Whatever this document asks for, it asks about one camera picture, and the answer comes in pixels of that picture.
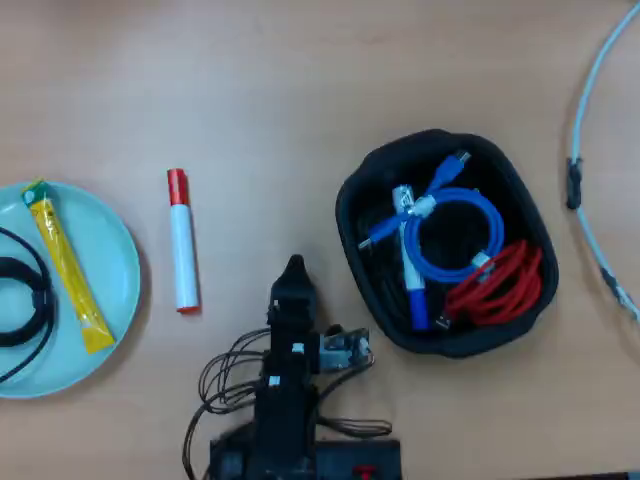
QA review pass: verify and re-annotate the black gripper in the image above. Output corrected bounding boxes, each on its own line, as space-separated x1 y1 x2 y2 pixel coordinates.
266 254 322 351

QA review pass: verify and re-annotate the red and white marker pen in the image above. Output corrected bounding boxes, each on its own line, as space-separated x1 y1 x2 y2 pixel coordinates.
166 168 202 315

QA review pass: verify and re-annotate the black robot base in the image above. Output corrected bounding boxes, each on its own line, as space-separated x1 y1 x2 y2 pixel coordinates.
208 437 404 480

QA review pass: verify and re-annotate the blue and white marker pen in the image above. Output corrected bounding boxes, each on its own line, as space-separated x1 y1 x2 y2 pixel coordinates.
390 184 432 333

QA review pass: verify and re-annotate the teal round plate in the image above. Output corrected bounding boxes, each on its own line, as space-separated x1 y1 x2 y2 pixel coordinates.
0 180 143 400

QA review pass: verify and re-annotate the yellow sachet packet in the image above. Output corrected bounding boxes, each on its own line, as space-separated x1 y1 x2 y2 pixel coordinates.
20 178 117 356

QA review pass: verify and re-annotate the black plastic tray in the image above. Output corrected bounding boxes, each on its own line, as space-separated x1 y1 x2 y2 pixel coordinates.
334 128 561 359

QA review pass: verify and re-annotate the small wrist camera board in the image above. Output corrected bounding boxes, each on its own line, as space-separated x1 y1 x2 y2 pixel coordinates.
319 324 374 374

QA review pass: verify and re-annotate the blue USB cable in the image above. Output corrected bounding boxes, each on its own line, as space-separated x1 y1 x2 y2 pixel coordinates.
358 150 507 284

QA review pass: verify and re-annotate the red USB cable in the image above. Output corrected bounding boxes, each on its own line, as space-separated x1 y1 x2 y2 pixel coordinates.
433 239 546 332

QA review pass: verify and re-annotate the black coiled cable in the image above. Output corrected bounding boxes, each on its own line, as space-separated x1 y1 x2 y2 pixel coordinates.
0 226 59 384

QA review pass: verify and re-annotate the black cable clip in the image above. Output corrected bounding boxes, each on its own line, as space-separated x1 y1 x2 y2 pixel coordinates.
565 156 585 211

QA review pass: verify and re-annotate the white grey cable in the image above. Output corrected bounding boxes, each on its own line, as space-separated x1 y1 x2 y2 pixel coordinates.
569 0 640 324

